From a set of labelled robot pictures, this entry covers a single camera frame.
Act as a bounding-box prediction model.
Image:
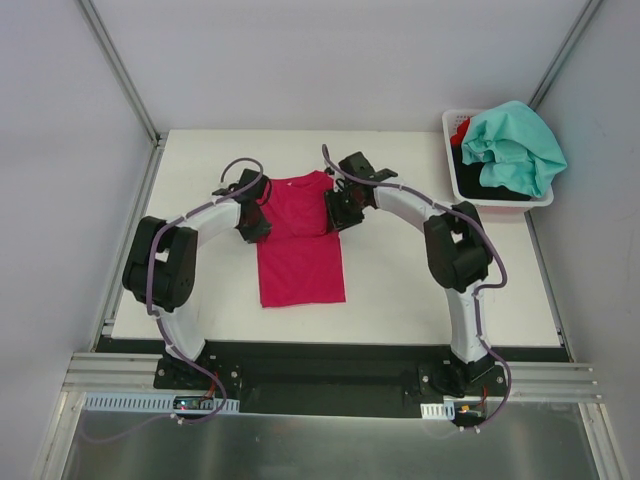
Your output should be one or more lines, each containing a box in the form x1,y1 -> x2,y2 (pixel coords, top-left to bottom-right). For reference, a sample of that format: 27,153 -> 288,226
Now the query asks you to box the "teal t shirt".
460,101 -> 568,198

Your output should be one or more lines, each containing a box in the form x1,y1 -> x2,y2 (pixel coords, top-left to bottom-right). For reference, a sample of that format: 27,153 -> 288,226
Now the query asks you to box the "white cable duct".
84,393 -> 240,416
420,400 -> 455,421

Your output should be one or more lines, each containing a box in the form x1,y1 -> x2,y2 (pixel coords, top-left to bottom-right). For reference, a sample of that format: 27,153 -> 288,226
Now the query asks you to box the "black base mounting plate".
153,341 -> 507,418

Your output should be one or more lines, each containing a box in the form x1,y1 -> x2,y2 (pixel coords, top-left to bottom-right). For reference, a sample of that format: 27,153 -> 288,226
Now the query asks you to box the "aluminium frame rail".
62,352 -> 605,403

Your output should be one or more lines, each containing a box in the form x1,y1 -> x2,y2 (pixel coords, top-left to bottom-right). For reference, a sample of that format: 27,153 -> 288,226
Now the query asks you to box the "white plastic laundry basket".
442,109 -> 554,214

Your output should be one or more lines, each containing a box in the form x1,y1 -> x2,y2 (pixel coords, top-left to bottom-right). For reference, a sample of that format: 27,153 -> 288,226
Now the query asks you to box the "left white cable duct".
84,393 -> 240,416

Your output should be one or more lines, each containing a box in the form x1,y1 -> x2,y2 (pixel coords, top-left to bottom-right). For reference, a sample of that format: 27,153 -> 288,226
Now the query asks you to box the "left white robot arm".
122,168 -> 272,389

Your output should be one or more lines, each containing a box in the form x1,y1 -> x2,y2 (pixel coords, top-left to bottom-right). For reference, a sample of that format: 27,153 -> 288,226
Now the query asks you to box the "right white cable duct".
420,400 -> 455,421

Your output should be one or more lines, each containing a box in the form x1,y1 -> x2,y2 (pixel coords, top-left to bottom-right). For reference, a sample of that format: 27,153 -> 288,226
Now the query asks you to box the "magenta t shirt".
257,171 -> 346,308

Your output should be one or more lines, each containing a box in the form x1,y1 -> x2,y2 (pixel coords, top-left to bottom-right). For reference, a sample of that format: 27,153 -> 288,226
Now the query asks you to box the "black t shirt in basket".
451,145 -> 531,201

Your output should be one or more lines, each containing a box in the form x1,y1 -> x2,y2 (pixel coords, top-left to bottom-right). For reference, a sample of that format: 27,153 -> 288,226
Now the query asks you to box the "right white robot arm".
323,149 -> 494,398

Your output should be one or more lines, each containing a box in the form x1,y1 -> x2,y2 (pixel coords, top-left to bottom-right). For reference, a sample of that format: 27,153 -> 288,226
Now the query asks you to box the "red t shirt in basket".
450,118 -> 471,147

